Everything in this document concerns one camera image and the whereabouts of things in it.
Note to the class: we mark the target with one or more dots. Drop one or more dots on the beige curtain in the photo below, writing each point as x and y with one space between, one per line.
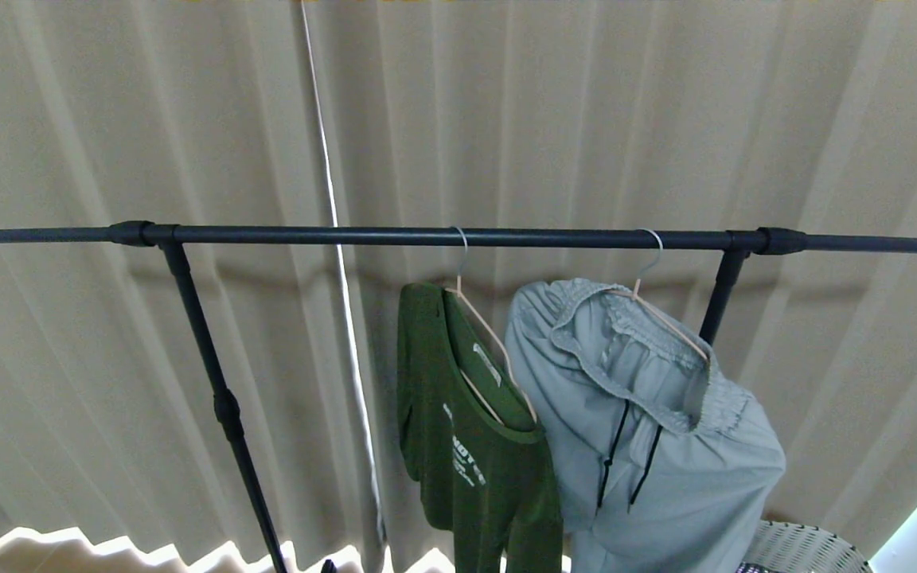
108 119

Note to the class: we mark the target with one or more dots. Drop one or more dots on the pale grey shorts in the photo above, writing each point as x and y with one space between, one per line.
681 493

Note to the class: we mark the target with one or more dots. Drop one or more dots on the black clothes rack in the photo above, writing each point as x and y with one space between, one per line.
347 235

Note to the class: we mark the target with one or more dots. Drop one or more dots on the green long-sleeved shirt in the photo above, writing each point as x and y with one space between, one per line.
490 477

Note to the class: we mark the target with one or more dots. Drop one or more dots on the white laundry basket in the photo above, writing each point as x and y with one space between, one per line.
801 549

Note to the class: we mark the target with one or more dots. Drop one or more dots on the pink clothes hanger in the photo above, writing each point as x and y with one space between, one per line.
458 282
636 288

